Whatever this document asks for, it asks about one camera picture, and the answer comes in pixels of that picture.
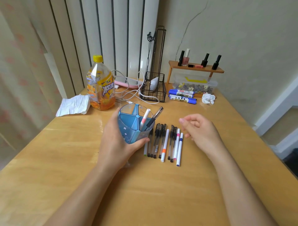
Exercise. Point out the person's left hand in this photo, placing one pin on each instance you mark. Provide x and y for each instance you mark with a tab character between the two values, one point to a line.
111	144

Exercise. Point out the white pen with green tip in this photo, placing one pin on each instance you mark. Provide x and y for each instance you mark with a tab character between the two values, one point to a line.
145	150

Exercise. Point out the person's right hand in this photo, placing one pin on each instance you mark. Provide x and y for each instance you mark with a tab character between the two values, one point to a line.
204	132

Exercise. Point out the white pen with orange band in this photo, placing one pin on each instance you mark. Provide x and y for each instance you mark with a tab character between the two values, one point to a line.
164	146

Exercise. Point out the iced tea bottle yellow cap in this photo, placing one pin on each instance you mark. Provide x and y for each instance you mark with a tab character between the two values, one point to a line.
101	88

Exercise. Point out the blue divided pen holder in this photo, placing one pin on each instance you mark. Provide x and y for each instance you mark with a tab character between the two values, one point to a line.
130	127

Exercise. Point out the white vertical blinds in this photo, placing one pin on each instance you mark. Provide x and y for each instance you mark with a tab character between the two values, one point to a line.
104	35

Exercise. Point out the blue whiteboard marker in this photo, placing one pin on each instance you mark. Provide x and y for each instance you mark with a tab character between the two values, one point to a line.
184	91
180	94
182	100

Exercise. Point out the white pen with red cap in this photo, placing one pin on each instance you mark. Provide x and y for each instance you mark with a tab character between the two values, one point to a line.
144	118

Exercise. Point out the white device in rack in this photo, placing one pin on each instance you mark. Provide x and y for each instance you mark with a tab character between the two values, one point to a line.
154	83

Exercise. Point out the clear-barrel black pen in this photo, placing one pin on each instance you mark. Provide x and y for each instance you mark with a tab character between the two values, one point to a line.
155	116

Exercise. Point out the pink nail polish bottle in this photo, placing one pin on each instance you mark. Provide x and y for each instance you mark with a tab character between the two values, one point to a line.
185	60

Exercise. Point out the clear plastic box of clips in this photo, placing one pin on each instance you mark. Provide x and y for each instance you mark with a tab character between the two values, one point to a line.
195	85

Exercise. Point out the small wooden shelf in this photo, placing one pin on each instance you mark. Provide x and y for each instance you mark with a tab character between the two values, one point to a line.
197	68

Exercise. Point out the person's right thumb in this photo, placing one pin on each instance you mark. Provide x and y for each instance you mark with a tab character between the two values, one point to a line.
195	123

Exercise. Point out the white pen with pink band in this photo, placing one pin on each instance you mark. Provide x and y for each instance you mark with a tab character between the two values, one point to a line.
176	145

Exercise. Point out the floral patterned curtain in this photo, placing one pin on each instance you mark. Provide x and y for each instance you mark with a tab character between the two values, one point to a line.
21	69

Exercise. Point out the white pen with blue band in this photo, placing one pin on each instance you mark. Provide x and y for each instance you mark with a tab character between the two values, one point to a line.
179	151

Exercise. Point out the crumpled white paper sheet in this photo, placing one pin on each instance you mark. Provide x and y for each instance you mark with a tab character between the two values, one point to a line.
73	106

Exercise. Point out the person's left thumb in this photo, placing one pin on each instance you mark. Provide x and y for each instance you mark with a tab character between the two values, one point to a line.
139	143

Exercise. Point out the row of black gel pens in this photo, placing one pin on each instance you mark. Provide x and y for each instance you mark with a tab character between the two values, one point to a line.
156	139

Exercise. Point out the pink and black tube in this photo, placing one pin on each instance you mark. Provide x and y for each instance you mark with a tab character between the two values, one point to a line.
195	66

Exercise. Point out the person's left forearm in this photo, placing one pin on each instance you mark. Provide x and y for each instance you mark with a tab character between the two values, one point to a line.
88	198

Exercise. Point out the pink and white lamp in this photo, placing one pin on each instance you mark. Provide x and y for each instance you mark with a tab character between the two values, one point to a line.
130	83

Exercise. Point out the small crumpled white tissue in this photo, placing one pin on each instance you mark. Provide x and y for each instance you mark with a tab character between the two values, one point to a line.
208	98

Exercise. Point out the person's right forearm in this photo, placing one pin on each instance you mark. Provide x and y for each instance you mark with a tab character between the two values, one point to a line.
239	193

